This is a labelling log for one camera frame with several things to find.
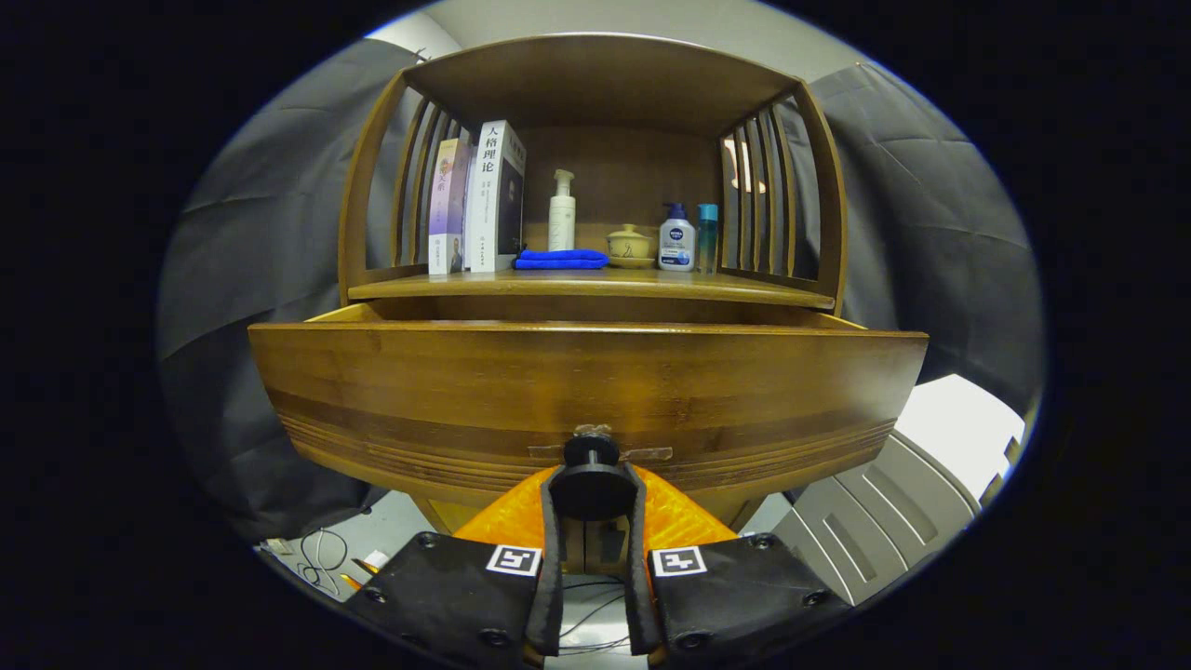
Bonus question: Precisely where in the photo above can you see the white lotion bottle blue cap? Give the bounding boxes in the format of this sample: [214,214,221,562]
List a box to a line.
[658,203,698,273]

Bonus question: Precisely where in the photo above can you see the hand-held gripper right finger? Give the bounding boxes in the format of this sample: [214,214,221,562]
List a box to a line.
[621,462,853,663]

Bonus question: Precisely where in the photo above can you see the wooden drawer with black knob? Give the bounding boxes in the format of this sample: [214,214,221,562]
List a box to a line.
[248,302,930,522]

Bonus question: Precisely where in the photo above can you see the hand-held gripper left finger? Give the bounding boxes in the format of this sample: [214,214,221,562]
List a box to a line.
[344,465,566,670]

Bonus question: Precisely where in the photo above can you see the wooden cabinet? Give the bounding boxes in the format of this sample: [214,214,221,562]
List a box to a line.
[337,33,850,573]

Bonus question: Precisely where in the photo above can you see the thick white book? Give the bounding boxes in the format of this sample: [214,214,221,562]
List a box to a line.
[463,120,528,274]

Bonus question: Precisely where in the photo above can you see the grey slatted chair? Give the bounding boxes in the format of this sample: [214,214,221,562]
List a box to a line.
[772,430,983,606]

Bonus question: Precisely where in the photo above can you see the floor cables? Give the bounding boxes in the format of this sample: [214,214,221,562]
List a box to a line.
[296,529,353,598]

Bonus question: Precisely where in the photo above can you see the beige lidded teacup with saucer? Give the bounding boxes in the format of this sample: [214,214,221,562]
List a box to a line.
[607,223,656,270]

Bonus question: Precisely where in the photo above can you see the folded blue cloth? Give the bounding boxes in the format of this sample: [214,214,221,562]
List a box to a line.
[514,248,610,271]

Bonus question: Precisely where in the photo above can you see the purple book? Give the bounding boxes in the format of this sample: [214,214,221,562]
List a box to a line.
[428,139,472,275]

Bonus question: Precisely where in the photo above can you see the wooden countertop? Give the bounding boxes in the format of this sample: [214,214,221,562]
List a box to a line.
[349,268,836,311]

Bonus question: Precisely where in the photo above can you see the white pump bottle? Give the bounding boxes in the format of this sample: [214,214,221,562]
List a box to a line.
[547,169,577,252]

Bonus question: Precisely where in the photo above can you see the white table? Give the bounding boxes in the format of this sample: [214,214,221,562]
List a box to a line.
[893,374,1026,503]

